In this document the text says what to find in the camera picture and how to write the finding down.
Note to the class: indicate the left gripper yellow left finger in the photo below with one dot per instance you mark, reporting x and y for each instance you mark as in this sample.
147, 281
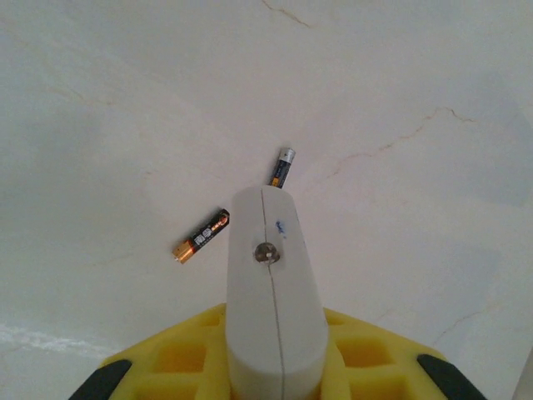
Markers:
175, 362

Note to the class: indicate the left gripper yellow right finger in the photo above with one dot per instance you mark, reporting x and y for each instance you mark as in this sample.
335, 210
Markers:
375, 362

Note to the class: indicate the short white remote control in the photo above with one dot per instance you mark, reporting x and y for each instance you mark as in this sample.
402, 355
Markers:
275, 312

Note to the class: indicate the black copper AAA battery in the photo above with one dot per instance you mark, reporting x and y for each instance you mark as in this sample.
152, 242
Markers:
202, 235

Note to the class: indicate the black silver AAA battery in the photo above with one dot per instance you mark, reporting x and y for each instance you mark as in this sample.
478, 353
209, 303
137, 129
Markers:
281, 168

